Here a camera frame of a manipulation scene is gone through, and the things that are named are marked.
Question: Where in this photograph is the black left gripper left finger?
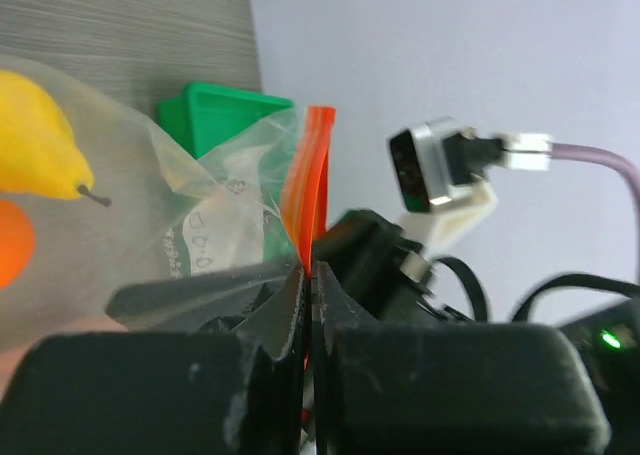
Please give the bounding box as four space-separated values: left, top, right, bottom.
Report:
1 266 306 454

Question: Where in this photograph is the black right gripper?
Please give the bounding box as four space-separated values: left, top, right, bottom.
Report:
312 209 475 322

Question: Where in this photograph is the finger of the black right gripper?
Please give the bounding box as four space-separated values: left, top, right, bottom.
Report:
105 262 299 333

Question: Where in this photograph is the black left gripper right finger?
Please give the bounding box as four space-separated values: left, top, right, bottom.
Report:
310 263 611 454

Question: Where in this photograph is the clear zip bag orange seal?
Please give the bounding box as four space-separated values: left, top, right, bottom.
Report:
0 54 337 376

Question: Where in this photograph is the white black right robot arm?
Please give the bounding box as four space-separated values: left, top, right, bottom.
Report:
106 210 639 454

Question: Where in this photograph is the orange fake orange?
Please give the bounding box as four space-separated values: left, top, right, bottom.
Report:
0 200 36 289

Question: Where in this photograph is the yellow fake fruit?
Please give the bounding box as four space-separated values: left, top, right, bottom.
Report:
1 70 112 207

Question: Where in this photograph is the green plastic bin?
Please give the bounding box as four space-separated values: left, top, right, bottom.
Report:
157 80 296 276

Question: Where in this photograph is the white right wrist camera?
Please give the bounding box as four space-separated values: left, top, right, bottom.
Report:
388 117 503 258

